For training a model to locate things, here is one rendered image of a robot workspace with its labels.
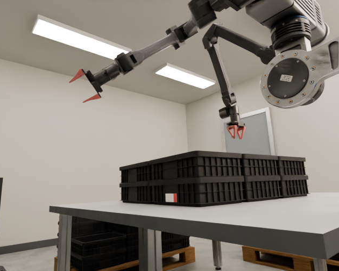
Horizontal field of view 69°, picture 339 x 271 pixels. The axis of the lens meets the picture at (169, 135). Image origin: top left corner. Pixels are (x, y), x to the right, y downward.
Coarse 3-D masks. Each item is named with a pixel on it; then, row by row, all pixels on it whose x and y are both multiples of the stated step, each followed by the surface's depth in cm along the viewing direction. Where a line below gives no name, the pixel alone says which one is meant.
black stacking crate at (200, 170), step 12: (204, 156) 105; (156, 168) 128; (168, 168) 119; (180, 168) 111; (192, 168) 104; (204, 168) 104; (216, 168) 108; (228, 168) 112; (240, 168) 117; (156, 180) 128
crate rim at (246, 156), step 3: (243, 156) 119; (246, 156) 120; (249, 156) 121; (252, 156) 123; (255, 156) 124; (258, 156) 125; (261, 156) 127; (264, 156) 128; (267, 156) 130; (270, 156) 131; (273, 156) 133; (276, 156) 134; (267, 159) 129; (270, 159) 131; (273, 159) 132; (276, 159) 134
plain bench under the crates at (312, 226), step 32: (320, 192) 181; (64, 224) 153; (128, 224) 85; (160, 224) 72; (192, 224) 62; (224, 224) 55; (256, 224) 52; (288, 224) 50; (320, 224) 49; (64, 256) 150; (160, 256) 86; (320, 256) 40
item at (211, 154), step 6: (168, 156) 118; (174, 156) 114; (180, 156) 110; (186, 156) 107; (192, 156) 104; (210, 156) 106; (216, 156) 108; (222, 156) 110; (228, 156) 113; (234, 156) 115; (240, 156) 117; (150, 162) 132; (156, 162) 127
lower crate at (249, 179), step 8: (248, 176) 118; (256, 176) 121; (264, 176) 125; (272, 176) 129; (248, 184) 118; (256, 184) 122; (264, 184) 126; (272, 184) 129; (248, 192) 117; (256, 192) 121; (264, 192) 124; (272, 192) 128; (248, 200) 117; (256, 200) 121; (264, 200) 124
